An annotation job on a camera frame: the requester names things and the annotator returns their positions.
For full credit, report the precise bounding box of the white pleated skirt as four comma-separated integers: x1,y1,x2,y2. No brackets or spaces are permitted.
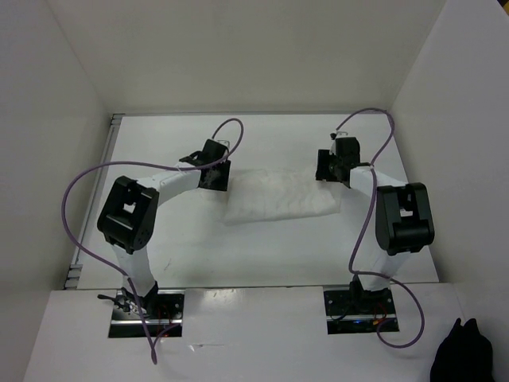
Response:
223,167,343,225

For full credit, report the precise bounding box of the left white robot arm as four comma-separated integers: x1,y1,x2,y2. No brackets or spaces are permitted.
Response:
97,139,231,318

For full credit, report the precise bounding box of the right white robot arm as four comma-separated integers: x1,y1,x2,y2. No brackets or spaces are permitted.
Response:
315,133,435,313

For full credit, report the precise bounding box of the black cloth bundle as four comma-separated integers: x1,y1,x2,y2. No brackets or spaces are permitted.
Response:
429,318,494,381

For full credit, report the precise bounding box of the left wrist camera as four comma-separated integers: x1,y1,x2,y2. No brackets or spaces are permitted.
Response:
216,139,231,149

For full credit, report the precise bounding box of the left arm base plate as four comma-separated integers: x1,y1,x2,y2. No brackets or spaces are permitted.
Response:
98,289,185,339

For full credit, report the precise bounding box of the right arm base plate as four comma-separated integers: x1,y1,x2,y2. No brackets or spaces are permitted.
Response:
323,286,399,335

